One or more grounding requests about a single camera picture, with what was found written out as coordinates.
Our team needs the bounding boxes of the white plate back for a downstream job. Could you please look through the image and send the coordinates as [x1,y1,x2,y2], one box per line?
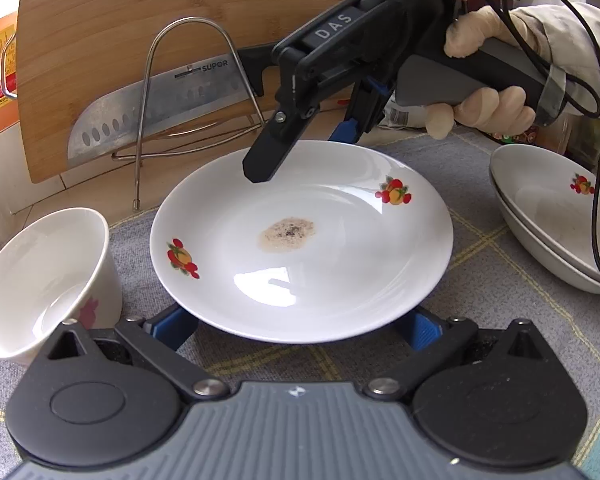
[149,141,453,344]

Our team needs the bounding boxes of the white plate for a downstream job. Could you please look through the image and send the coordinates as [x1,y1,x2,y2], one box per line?
[491,180,600,295]
[149,141,453,344]
[490,144,600,282]

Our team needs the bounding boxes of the beige sleeved right forearm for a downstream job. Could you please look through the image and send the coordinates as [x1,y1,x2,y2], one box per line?
[510,2,600,94]

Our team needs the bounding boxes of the gloved right hand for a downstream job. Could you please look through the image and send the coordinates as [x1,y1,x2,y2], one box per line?
[425,6,550,140]

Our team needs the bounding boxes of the grey teal checked towel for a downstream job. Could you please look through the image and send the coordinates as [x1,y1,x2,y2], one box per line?
[0,127,600,470]

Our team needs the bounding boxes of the white bowl pink flowers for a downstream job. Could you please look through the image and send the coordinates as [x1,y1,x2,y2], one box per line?
[0,207,122,365]

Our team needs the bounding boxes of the green lid sauce jar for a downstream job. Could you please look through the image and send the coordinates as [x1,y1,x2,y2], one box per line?
[489,126,538,145]

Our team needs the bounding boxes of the bamboo cutting board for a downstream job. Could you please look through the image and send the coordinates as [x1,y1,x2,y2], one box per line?
[16,0,339,183]

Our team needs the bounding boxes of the wire board rack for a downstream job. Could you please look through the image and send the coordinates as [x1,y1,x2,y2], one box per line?
[111,16,264,210]

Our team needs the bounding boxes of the steel kitchen knife black handle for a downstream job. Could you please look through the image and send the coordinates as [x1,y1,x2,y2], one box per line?
[66,41,282,168]

